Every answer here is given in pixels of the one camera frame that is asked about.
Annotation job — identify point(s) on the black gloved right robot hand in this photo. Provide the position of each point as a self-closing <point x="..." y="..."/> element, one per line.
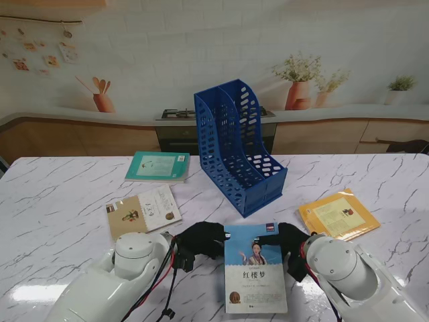
<point x="288" y="238"/>

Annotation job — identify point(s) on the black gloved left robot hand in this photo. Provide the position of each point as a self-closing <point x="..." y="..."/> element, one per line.
<point x="201" y="236"/>

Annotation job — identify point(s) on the light blue book with woman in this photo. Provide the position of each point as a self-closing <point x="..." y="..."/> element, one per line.
<point x="254" y="278"/>

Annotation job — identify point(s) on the yellow cover book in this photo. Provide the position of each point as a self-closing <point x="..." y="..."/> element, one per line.
<point x="338" y="213"/>

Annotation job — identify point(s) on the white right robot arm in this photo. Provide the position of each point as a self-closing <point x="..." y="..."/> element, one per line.
<point x="345" y="268"/>

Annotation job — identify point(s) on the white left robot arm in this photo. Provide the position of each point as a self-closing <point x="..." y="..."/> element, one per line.
<point x="134" y="261"/>

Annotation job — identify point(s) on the blue perforated plastic file holder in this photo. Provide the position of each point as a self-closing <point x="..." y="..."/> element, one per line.
<point x="248" y="201"/>

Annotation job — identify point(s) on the beige and white cover book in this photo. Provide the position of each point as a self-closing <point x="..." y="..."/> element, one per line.
<point x="144" y="209"/>

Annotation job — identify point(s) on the teal cover book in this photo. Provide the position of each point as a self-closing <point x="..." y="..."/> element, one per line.
<point x="154" y="166"/>

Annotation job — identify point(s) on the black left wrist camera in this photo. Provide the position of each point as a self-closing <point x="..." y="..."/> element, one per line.
<point x="184" y="260"/>

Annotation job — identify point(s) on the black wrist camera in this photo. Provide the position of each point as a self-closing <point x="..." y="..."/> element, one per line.
<point x="184" y="260"/>
<point x="296" y="268"/>

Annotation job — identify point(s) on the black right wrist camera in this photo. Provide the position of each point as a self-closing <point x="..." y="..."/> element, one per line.
<point x="296" y="268"/>

